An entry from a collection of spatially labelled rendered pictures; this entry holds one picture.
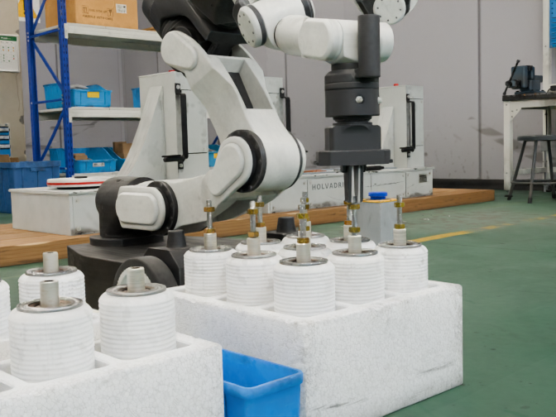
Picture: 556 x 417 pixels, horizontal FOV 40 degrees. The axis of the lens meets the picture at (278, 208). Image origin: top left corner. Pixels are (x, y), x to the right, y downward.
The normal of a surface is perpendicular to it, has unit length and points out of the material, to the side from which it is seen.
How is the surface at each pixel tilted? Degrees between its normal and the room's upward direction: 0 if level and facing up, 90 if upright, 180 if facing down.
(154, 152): 90
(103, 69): 90
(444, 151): 90
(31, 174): 92
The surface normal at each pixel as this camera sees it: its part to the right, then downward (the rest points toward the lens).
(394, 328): 0.67, 0.04
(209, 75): -0.52, 0.46
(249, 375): -0.73, 0.04
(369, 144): 0.17, 0.07
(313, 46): -0.90, 0.06
